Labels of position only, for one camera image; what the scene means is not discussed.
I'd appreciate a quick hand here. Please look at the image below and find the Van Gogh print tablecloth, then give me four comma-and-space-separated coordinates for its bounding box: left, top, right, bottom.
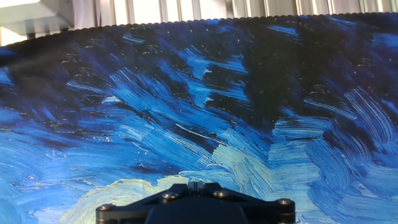
0, 12, 398, 224

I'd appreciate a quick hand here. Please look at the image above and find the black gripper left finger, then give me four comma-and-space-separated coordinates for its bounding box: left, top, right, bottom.
95, 182, 197, 224

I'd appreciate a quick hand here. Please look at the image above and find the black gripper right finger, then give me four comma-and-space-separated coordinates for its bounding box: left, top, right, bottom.
196, 182, 296, 224

